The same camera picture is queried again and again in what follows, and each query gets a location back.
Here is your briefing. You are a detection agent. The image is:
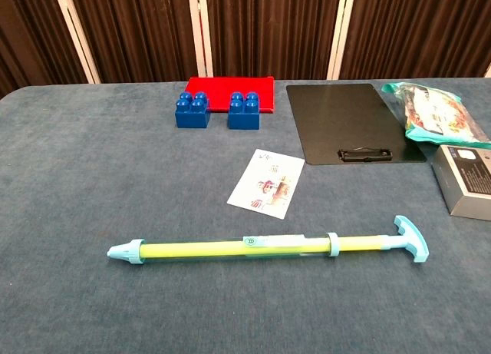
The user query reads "blue velvet table cloth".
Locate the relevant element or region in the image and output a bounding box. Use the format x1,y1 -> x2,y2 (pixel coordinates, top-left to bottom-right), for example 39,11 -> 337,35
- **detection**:
0,76 -> 491,354

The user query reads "blue four-stud building block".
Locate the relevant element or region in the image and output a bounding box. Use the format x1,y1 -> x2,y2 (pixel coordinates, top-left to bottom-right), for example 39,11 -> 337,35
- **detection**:
226,91 -> 262,131
174,91 -> 212,130

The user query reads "teal snack bag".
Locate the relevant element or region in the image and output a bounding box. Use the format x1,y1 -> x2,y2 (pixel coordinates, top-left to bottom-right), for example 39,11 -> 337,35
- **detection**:
380,81 -> 491,150

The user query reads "brown curtain screen panel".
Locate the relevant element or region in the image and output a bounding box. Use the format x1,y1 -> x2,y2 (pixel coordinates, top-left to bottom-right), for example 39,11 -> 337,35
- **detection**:
51,0 -> 214,84
0,0 -> 101,100
327,0 -> 491,81
186,0 -> 351,81

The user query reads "red flat pad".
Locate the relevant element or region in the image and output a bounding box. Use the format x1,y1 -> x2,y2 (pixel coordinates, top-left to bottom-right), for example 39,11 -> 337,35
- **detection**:
184,75 -> 276,115

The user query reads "black clipboard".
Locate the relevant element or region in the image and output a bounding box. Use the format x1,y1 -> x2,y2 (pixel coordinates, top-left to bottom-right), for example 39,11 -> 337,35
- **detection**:
285,83 -> 428,166

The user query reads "grey printed cardboard box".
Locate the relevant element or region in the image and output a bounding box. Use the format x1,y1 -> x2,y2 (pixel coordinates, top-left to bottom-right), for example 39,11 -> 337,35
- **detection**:
430,144 -> 491,223

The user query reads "yellow and cyan water pump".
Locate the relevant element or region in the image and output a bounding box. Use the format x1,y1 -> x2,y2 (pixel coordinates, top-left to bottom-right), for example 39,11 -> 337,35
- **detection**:
140,214 -> 430,264

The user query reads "white illustrated card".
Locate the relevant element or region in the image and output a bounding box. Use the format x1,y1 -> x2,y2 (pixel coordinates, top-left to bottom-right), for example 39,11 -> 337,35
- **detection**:
226,147 -> 306,220

